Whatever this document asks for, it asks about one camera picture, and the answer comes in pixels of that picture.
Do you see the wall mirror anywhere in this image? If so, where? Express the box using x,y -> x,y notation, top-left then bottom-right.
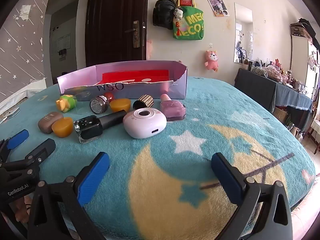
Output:
233,2 -> 254,65

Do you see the standing mirror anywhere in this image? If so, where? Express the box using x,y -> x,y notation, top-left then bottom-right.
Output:
289,18 -> 320,105

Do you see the person's left hand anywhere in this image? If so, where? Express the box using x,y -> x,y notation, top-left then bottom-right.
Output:
14,196 -> 33,224

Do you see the dark brown door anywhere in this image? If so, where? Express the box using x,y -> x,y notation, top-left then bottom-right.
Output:
85,0 -> 149,67

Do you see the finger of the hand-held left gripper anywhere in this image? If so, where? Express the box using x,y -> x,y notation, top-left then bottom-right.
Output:
0,129 -> 30,163
6,138 -> 56,173

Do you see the purple cardboard box red inside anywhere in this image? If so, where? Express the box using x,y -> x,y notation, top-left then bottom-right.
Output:
57,60 -> 188,100

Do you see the wall photo print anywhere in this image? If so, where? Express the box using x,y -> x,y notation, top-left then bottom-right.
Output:
207,0 -> 230,17

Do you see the green and yellow toy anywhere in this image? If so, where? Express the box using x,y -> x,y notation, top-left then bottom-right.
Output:
56,94 -> 77,113

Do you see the brown earbud case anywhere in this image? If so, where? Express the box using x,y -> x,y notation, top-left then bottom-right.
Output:
38,112 -> 64,134

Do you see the black backpack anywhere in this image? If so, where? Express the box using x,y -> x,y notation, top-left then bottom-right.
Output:
152,0 -> 176,29

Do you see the green tote bag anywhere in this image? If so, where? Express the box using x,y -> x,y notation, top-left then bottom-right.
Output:
173,6 -> 205,41

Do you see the white plush charm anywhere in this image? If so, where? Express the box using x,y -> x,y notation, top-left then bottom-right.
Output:
174,8 -> 185,22

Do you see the silver glitter jar red cap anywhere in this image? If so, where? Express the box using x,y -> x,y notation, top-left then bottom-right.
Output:
89,92 -> 115,114

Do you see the clutter of table items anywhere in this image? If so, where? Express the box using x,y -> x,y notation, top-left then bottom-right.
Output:
241,57 -> 309,94

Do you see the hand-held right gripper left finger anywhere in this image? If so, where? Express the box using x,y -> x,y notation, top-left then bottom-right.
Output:
27,152 -> 110,240

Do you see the studded black gold cap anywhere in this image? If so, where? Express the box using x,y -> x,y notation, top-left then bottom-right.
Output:
133,94 -> 154,111

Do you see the hallway notice board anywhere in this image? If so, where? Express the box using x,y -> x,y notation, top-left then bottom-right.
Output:
56,34 -> 71,61

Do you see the amber round soap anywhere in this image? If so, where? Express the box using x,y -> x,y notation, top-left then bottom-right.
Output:
110,98 -> 131,113
52,117 -> 74,138

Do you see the brass door handle lock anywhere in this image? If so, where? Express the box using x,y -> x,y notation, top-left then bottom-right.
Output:
124,20 -> 140,48

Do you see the teal moon star blanket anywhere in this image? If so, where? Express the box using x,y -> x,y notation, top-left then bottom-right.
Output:
0,76 -> 317,240

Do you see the dark cloth covered table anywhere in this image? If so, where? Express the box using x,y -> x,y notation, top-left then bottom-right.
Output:
234,68 -> 313,130

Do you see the white round earbud case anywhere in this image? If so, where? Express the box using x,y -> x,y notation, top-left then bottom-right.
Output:
123,108 -> 167,139

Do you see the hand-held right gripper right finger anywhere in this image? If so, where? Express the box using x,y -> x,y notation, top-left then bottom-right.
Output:
211,152 -> 293,240

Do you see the pink nail polish bottle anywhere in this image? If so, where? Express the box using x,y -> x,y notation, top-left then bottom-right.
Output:
160,94 -> 187,122

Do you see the black nail polish bottle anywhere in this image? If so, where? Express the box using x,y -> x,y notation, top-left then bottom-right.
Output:
74,110 -> 127,144

